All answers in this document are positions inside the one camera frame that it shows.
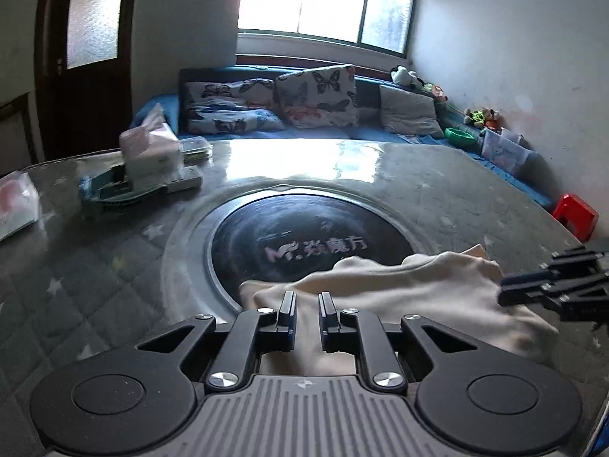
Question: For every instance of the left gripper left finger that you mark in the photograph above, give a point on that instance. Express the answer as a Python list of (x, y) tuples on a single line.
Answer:
[(286, 324)]

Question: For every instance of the green plastic bowl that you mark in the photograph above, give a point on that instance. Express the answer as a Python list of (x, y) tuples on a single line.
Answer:
[(460, 138)]

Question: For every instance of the round black table heater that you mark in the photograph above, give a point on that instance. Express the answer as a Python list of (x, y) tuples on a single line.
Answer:
[(279, 233)]

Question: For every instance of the window with frame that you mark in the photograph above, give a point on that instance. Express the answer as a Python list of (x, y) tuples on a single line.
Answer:
[(379, 24)]

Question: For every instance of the grey cushion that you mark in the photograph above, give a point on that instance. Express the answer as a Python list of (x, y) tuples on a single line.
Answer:
[(408, 113)]

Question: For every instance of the grey quilted star table cover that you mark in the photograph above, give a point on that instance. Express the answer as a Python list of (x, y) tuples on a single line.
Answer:
[(96, 362)]

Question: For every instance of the colourful plush toy pile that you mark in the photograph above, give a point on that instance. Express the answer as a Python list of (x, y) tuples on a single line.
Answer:
[(483, 118)]

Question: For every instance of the red plastic stool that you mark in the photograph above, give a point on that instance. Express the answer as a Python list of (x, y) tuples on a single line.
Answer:
[(577, 216)]

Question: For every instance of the upright butterfly print pillow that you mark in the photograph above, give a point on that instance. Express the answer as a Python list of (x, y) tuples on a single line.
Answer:
[(319, 97)]

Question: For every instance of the teal tray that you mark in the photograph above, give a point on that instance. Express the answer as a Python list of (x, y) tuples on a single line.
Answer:
[(113, 192)]

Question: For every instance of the flat butterfly print pillow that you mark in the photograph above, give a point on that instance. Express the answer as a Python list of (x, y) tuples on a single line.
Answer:
[(230, 108)]

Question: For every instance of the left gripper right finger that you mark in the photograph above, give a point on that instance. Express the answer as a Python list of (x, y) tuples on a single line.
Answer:
[(328, 323)]

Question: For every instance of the dark wooden door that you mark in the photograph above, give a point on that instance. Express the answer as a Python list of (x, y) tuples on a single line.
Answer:
[(82, 66)]

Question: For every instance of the clear plastic storage box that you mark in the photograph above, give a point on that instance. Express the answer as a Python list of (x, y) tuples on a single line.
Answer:
[(506, 154)]

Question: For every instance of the pink tissue box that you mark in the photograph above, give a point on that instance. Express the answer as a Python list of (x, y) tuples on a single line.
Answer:
[(151, 151)]

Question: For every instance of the blue corner sofa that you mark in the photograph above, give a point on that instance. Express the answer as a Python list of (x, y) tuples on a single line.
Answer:
[(369, 127)]

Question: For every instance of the black and white plush toy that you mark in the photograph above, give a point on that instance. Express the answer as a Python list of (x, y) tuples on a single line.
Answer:
[(406, 78)]

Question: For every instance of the cream white garment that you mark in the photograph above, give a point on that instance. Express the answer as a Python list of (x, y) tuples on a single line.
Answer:
[(458, 290)]

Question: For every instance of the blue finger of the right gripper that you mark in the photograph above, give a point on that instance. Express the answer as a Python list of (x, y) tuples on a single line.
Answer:
[(537, 297), (555, 281)]

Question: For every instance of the soft tissue pack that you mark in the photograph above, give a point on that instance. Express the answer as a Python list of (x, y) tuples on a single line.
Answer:
[(19, 203)]

